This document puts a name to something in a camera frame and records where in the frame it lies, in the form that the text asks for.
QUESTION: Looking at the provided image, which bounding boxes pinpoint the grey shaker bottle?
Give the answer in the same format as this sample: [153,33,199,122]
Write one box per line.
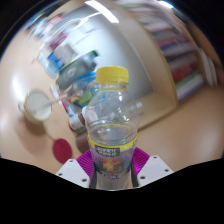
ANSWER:
[55,50,101,89]

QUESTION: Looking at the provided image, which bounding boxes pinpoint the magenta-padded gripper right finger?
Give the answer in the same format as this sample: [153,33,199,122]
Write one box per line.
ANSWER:
[128,147,174,188]

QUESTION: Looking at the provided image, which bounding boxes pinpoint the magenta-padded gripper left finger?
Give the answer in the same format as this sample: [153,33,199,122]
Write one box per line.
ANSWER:
[54,149,98,189]

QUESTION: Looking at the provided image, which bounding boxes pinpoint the yellow-capped clear drink bottle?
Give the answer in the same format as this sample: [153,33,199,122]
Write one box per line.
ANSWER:
[84,65,140,190]

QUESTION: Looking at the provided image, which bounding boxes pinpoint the white ceramic mug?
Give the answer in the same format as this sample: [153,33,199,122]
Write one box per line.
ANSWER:
[18,89,54,123]

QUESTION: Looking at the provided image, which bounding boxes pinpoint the blue and white box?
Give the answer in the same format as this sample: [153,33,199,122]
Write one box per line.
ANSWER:
[36,43,78,79]

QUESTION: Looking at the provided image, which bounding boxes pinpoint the white-lidded jar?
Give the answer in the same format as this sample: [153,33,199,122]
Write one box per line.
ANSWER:
[68,111,88,133]

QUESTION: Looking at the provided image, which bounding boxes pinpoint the wooden shelf unit with books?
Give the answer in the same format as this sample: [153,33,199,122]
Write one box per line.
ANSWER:
[133,0,218,103]

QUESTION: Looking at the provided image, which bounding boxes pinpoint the ceiling tube light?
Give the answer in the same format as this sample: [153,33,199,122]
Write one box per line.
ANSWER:
[84,0,120,24]

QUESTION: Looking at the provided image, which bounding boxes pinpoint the flat round red coaster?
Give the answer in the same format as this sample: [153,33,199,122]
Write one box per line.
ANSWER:
[52,138,73,164]

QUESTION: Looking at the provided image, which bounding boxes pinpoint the light-handled spoon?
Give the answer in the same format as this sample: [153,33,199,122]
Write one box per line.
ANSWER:
[43,94,68,108]

